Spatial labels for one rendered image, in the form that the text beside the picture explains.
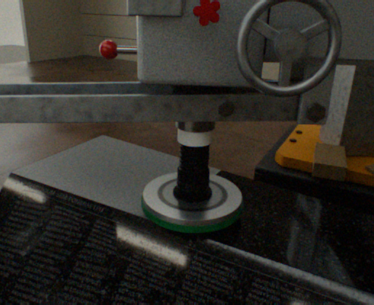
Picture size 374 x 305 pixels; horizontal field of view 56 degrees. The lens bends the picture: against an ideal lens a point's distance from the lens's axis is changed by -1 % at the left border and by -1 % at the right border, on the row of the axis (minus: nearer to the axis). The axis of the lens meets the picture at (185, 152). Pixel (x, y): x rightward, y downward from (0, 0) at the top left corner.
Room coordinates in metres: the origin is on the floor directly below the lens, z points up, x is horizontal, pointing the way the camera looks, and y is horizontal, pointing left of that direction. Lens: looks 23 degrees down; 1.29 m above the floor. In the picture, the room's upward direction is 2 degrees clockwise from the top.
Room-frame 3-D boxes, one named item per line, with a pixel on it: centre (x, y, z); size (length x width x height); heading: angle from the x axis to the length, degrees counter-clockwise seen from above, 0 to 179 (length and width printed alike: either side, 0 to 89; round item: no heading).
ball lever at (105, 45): (0.61, 0.11, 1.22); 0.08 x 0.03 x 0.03; 90
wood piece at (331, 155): (1.13, -0.50, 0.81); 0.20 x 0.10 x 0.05; 160
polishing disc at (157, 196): (0.68, -0.02, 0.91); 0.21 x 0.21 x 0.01
